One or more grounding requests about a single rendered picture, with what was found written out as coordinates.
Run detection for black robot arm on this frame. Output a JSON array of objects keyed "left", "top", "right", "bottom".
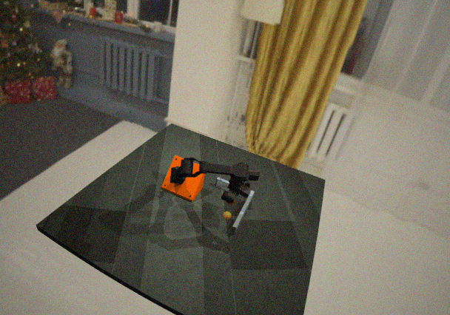
[{"left": 170, "top": 157, "right": 260, "bottom": 198}]

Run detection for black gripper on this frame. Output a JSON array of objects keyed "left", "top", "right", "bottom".
[{"left": 221, "top": 178, "right": 245, "bottom": 203}]

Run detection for light grey l-shaped wall trim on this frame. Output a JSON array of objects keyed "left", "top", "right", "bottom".
[{"left": 216, "top": 177, "right": 255, "bottom": 235}]

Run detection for low clear corner walls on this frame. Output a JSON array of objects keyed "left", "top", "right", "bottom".
[{"left": 216, "top": 180, "right": 249, "bottom": 232}]

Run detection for translucent yellow ball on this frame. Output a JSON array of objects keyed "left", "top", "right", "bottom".
[{"left": 223, "top": 211, "right": 232, "bottom": 220}]

